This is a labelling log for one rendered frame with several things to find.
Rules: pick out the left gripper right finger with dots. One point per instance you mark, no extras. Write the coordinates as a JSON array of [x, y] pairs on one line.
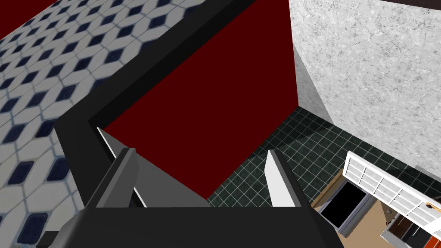
[[280, 186]]

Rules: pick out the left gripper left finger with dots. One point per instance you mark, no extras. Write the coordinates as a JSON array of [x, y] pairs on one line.
[[115, 182]]

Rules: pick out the grey door leaf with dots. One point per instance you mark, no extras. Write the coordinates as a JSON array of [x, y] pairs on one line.
[[163, 187]]

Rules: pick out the white slatted rack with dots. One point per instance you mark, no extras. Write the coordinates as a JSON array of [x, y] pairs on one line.
[[382, 184]]

